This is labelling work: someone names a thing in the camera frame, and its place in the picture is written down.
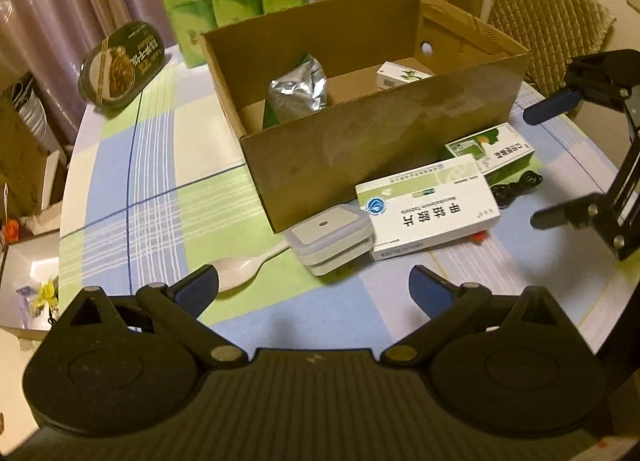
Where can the silver foil bag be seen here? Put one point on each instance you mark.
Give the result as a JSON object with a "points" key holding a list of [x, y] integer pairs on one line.
{"points": [[297, 94]]}

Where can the purple curtain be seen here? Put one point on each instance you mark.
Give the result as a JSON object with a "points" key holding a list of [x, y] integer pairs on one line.
{"points": [[50, 38]]}

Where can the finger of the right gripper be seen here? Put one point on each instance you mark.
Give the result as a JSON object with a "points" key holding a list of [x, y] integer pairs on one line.
{"points": [[558, 103], [580, 213]]}

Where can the checkered tablecloth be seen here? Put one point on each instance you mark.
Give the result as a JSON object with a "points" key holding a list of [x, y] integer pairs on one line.
{"points": [[161, 189]]}

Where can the dark instant noodle bowl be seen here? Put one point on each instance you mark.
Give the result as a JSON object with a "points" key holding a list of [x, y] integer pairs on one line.
{"points": [[117, 70]]}

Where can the long white medicine box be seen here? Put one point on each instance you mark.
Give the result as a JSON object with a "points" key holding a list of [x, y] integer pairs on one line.
{"points": [[427, 206]]}

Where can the quilted brown chair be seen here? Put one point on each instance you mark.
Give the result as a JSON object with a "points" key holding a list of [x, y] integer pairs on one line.
{"points": [[554, 31]]}

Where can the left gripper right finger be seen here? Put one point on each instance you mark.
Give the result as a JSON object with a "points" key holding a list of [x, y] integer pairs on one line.
{"points": [[450, 307]]}

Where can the large brown cardboard box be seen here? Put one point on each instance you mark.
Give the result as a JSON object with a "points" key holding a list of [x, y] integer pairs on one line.
{"points": [[305, 166]]}

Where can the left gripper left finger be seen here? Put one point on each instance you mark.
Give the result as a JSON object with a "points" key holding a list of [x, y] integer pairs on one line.
{"points": [[175, 310]]}

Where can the beige plastic spoon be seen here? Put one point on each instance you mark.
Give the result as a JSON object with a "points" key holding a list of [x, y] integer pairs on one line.
{"points": [[233, 272]]}

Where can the open white box on floor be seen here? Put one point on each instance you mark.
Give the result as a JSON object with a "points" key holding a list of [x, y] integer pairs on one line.
{"points": [[25, 266]]}

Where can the white lidded container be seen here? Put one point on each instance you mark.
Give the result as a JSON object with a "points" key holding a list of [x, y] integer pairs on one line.
{"points": [[331, 239]]}

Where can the small brown cardboard box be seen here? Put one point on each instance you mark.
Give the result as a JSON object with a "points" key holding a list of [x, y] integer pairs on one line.
{"points": [[33, 162]]}

